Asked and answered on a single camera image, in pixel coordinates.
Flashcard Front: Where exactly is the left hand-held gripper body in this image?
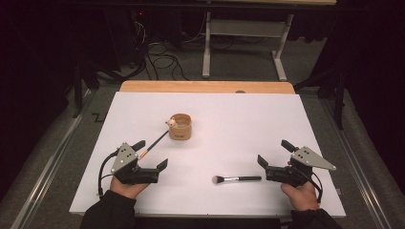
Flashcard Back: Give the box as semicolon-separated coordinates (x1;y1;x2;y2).
110;142;160;186

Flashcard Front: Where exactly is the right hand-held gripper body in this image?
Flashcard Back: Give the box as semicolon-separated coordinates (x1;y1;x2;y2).
265;146;337;188

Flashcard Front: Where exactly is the thin black makeup brush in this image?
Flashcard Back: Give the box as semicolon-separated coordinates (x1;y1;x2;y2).
139;129;170;160

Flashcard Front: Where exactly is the fluffy black makeup brush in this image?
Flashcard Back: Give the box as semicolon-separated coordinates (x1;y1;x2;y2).
211;175;263;185

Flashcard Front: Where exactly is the round wooden brush holder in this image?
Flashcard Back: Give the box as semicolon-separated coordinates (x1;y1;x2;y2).
164;113;193;141

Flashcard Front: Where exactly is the person's left hand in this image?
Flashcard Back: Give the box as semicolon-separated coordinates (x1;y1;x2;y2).
109;176;151;200

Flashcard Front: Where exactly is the person's right hand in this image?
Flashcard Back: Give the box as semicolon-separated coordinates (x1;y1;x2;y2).
280;180;320;212

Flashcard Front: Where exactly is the white table cover sheet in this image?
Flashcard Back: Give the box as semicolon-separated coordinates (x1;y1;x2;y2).
69;91;347;219

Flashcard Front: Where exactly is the black metal stand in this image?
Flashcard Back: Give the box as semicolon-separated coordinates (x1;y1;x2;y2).
72;59;100;119
293;68;347;131

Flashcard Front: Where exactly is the left hand-held gripper black cable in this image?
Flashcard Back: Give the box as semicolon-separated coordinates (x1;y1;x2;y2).
96;150;119;200

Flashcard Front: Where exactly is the hand-held gripper black cable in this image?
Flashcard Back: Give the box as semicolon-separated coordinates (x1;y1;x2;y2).
96;150;119;200
309;171;324;204

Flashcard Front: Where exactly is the right hand-held gripper black cable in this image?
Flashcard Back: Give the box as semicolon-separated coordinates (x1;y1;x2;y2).
309;171;324;204

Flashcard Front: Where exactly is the metal floor rail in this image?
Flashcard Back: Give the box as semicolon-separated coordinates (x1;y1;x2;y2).
11;90;96;229
319;97;396;229

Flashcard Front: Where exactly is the tangle of black floor cables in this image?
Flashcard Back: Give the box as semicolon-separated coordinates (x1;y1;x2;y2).
127;18;192;82

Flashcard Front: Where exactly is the white metal frame desk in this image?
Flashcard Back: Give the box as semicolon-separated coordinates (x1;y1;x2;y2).
197;0;338;82

